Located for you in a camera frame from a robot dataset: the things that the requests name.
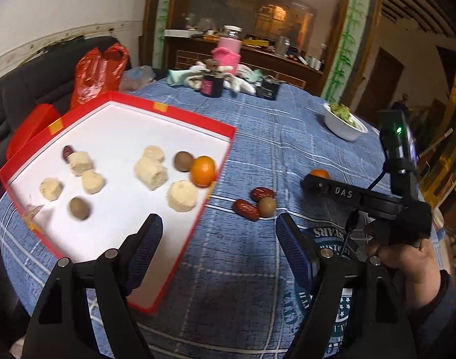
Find red box with white inside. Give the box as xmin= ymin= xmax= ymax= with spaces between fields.
xmin=0 ymin=90 xmax=237 ymax=315

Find brown wooden door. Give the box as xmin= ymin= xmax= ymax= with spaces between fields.
xmin=366 ymin=47 xmax=405 ymax=120

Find mint green cloth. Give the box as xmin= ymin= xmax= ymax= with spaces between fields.
xmin=167 ymin=68 xmax=193 ymax=86

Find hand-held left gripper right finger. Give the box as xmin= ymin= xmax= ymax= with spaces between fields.
xmin=276 ymin=213 xmax=416 ymax=359

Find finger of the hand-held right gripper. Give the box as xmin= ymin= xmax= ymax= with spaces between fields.
xmin=301 ymin=175 xmax=365 ymax=211

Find red box lid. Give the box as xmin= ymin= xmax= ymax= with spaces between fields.
xmin=5 ymin=104 xmax=66 ymax=158

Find green lettuce leaves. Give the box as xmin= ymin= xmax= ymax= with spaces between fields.
xmin=331 ymin=103 xmax=355 ymax=121

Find bamboo painted panel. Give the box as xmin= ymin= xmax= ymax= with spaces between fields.
xmin=153 ymin=0 xmax=175 ymax=39
xmin=323 ymin=0 xmax=378 ymax=100

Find clear plastic bag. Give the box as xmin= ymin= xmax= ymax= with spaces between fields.
xmin=119 ymin=65 xmax=157 ymax=92

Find black box with white label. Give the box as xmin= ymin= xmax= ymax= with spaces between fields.
xmin=256 ymin=78 xmax=281 ymax=101

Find black leather sofa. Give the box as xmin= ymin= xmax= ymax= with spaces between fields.
xmin=0 ymin=35 xmax=120 ymax=150

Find brown longan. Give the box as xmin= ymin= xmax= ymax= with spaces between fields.
xmin=68 ymin=196 xmax=91 ymax=220
xmin=258 ymin=196 xmax=277 ymax=218
xmin=174 ymin=151 xmax=194 ymax=173

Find dark jar with pink label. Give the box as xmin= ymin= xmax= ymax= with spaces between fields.
xmin=200 ymin=69 xmax=225 ymax=99

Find bottle with pink knit sleeve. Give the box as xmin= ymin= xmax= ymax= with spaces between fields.
xmin=212 ymin=25 xmax=244 ymax=74

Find person's right hand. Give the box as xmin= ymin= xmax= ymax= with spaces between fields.
xmin=367 ymin=240 xmax=442 ymax=307

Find person's right forearm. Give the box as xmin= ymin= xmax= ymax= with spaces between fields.
xmin=404 ymin=269 xmax=456 ymax=359

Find brown wooden sideboard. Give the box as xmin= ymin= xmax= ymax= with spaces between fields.
xmin=164 ymin=28 xmax=326 ymax=94

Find white bowl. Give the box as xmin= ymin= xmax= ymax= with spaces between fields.
xmin=323 ymin=103 xmax=369 ymax=142

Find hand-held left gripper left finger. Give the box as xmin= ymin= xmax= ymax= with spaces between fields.
xmin=22 ymin=213 xmax=165 ymax=359

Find red plastic bag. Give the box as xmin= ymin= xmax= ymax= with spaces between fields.
xmin=70 ymin=44 xmax=130 ymax=111

